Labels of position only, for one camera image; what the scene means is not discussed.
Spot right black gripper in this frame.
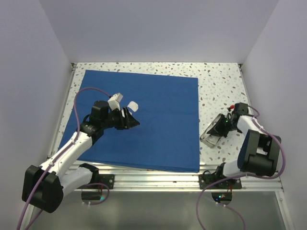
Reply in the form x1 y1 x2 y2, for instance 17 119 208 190
207 114 239 138

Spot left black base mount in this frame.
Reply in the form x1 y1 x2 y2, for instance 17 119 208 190
98 174 115 189

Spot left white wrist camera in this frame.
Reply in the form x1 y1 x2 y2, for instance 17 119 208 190
107 93 123 111

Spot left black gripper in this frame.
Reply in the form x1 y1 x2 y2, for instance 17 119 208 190
101 106 140 130

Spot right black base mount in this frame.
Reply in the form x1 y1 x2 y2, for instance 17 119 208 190
198 170 242 190

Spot aluminium frame rail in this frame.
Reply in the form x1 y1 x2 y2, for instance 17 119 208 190
32 165 283 192

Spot metal instrument tray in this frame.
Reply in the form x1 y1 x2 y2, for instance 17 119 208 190
200 123 221 148

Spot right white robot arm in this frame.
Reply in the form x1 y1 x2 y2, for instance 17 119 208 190
200 103 281 188

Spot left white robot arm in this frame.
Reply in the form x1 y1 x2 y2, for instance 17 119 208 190
22 99 140 213

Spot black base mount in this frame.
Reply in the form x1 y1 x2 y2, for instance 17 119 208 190
98 174 115 189
198 170 242 190

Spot white gauze pad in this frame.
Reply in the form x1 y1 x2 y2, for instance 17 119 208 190
127 101 139 114

